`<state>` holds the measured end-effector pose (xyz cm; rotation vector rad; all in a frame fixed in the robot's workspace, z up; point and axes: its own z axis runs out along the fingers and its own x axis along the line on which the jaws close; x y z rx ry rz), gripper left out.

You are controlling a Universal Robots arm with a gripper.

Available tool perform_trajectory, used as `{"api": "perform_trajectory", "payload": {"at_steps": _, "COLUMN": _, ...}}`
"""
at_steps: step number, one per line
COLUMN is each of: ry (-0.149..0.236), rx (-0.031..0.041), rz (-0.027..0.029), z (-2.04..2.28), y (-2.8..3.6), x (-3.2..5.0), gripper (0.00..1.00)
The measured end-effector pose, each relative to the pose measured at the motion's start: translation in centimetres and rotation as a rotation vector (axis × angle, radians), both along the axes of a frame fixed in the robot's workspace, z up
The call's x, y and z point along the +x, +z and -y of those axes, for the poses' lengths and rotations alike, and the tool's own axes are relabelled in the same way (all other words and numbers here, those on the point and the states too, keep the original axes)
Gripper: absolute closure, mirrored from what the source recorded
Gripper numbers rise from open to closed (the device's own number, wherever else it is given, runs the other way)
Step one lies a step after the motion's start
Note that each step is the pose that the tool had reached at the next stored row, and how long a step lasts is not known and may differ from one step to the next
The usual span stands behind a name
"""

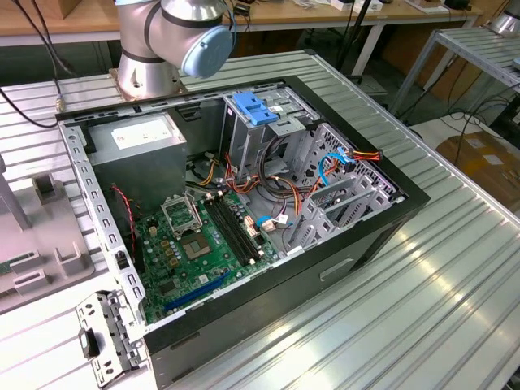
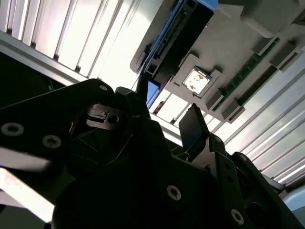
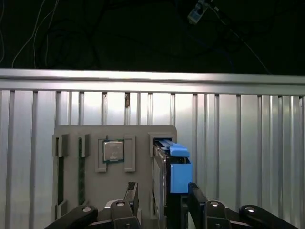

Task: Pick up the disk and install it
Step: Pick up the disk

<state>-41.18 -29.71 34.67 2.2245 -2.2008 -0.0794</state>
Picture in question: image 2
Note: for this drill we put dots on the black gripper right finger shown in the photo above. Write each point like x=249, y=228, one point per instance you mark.
x=224, y=171

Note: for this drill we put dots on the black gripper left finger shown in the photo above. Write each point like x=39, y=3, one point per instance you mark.
x=35, y=119

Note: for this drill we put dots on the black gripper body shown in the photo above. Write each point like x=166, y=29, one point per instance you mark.
x=133, y=190

